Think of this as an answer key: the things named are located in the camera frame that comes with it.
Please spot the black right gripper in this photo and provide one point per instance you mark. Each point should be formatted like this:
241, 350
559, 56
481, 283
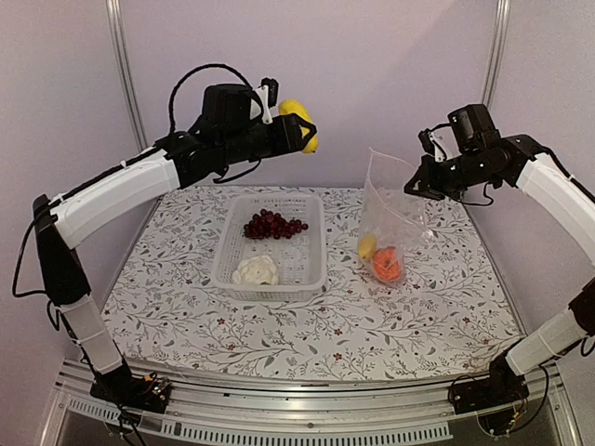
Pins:
427, 182

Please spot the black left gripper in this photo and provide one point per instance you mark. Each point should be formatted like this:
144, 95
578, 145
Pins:
289, 127

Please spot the yellow toy mango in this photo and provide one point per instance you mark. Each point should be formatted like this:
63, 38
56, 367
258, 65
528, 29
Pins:
308, 141

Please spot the clear zip top bag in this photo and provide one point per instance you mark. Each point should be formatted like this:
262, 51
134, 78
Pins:
394, 217

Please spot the orange toy pumpkin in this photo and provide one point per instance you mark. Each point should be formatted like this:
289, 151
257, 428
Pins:
386, 265

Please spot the dark red grape bunch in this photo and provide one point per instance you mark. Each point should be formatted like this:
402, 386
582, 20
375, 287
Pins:
272, 225

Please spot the white perforated plastic basket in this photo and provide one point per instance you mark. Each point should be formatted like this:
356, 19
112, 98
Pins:
301, 260

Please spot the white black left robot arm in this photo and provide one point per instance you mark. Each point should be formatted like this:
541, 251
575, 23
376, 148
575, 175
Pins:
174, 162

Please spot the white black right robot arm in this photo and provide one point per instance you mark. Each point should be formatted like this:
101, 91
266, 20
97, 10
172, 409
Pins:
533, 169

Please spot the white toy cauliflower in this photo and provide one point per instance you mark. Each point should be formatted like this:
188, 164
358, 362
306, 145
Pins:
256, 270

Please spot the floral patterned table mat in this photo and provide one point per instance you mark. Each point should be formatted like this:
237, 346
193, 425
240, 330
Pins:
450, 316

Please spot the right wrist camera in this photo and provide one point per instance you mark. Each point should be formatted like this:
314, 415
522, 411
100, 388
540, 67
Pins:
472, 127

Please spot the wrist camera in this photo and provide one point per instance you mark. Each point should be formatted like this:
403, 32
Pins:
472, 127
234, 107

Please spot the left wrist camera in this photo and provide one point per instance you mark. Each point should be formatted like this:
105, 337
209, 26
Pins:
234, 107

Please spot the right aluminium corner post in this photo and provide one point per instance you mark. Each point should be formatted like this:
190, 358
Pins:
496, 52

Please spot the aluminium corner post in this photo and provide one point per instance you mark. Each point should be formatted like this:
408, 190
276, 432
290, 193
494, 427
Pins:
120, 51
496, 52

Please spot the aluminium front rail frame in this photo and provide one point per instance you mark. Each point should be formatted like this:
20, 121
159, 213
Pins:
208, 408

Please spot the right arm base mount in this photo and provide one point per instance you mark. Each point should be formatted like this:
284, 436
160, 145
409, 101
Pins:
500, 387

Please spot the left aluminium corner post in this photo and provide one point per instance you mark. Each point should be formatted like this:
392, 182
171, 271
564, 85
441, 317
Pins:
120, 51

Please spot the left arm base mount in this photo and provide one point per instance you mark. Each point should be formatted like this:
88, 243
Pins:
149, 393

